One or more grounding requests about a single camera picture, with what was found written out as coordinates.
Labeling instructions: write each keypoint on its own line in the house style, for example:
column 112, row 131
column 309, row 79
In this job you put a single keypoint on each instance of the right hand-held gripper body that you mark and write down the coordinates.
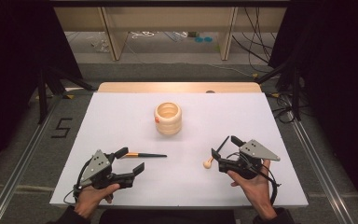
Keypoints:
column 248, row 155

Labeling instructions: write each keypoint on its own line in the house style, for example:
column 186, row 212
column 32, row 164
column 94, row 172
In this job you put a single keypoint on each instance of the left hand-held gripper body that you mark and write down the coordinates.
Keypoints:
column 96, row 166

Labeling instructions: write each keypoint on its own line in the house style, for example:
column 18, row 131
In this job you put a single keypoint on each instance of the thin black brush round tip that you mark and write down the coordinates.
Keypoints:
column 208, row 163

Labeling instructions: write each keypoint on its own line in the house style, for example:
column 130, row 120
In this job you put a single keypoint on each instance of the makeup brush with orange ferrule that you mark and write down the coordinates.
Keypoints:
column 149, row 154

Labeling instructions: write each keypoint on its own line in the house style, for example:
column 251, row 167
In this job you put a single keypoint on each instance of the beige ringed brush holder cup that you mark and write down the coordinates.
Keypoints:
column 167, row 127

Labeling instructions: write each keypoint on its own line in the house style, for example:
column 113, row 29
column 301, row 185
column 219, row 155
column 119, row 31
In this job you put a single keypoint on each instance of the person's left hand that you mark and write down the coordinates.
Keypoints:
column 91, row 199

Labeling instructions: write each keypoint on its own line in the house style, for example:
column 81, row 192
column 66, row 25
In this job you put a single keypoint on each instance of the person's right hand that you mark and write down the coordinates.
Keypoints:
column 256, row 189

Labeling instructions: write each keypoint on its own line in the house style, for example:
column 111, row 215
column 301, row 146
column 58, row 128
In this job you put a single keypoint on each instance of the white table board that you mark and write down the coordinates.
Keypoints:
column 199, row 186

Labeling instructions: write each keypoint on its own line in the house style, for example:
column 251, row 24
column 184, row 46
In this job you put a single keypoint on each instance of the black metal stand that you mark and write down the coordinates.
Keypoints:
column 296, row 93
column 43, row 93

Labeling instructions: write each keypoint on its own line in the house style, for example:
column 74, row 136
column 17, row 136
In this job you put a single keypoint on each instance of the wooden table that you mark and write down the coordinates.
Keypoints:
column 167, row 87

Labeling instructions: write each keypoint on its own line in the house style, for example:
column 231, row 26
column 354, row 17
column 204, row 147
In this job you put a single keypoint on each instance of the blue round discs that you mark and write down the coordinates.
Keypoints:
column 203, row 39

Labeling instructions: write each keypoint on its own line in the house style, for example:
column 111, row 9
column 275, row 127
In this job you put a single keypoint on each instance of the clear plastic bag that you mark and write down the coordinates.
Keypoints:
column 98, row 43

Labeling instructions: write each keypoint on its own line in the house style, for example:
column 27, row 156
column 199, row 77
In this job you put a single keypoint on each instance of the black curtain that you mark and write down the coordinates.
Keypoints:
column 341, row 93
column 9, row 77

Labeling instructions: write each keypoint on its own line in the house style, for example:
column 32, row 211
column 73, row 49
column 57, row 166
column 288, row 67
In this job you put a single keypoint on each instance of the beige wooden shelf unit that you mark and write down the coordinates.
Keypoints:
column 167, row 18

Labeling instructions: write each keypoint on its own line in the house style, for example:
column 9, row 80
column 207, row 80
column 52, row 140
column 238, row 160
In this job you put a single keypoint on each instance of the aluminium floor rail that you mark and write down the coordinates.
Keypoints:
column 320, row 168
column 15, row 180

